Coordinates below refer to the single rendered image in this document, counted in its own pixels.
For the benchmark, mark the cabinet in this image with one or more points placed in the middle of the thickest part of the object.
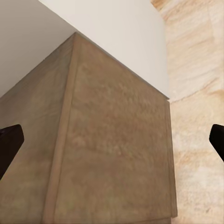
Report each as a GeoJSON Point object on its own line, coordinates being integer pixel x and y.
{"type": "Point", "coordinates": [97, 144]}

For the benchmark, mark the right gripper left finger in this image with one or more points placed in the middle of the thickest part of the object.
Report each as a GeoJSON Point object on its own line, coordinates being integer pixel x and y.
{"type": "Point", "coordinates": [11, 139]}

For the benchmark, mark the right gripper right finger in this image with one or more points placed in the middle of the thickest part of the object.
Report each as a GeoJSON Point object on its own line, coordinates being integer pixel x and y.
{"type": "Point", "coordinates": [217, 139]}

